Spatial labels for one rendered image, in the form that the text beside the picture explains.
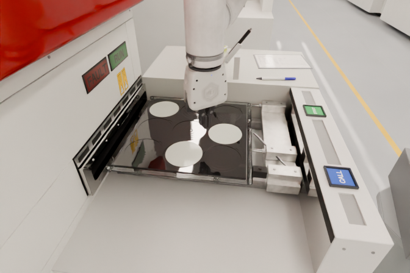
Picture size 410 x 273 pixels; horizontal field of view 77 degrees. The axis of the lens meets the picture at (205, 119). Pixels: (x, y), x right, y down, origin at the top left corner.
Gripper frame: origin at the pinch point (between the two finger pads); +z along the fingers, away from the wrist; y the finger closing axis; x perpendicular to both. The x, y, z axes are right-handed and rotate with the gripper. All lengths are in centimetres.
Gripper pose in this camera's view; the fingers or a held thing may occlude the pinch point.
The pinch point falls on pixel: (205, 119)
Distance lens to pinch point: 66.6
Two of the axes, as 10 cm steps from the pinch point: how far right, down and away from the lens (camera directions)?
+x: -4.7, -5.0, 7.2
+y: 8.8, -2.7, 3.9
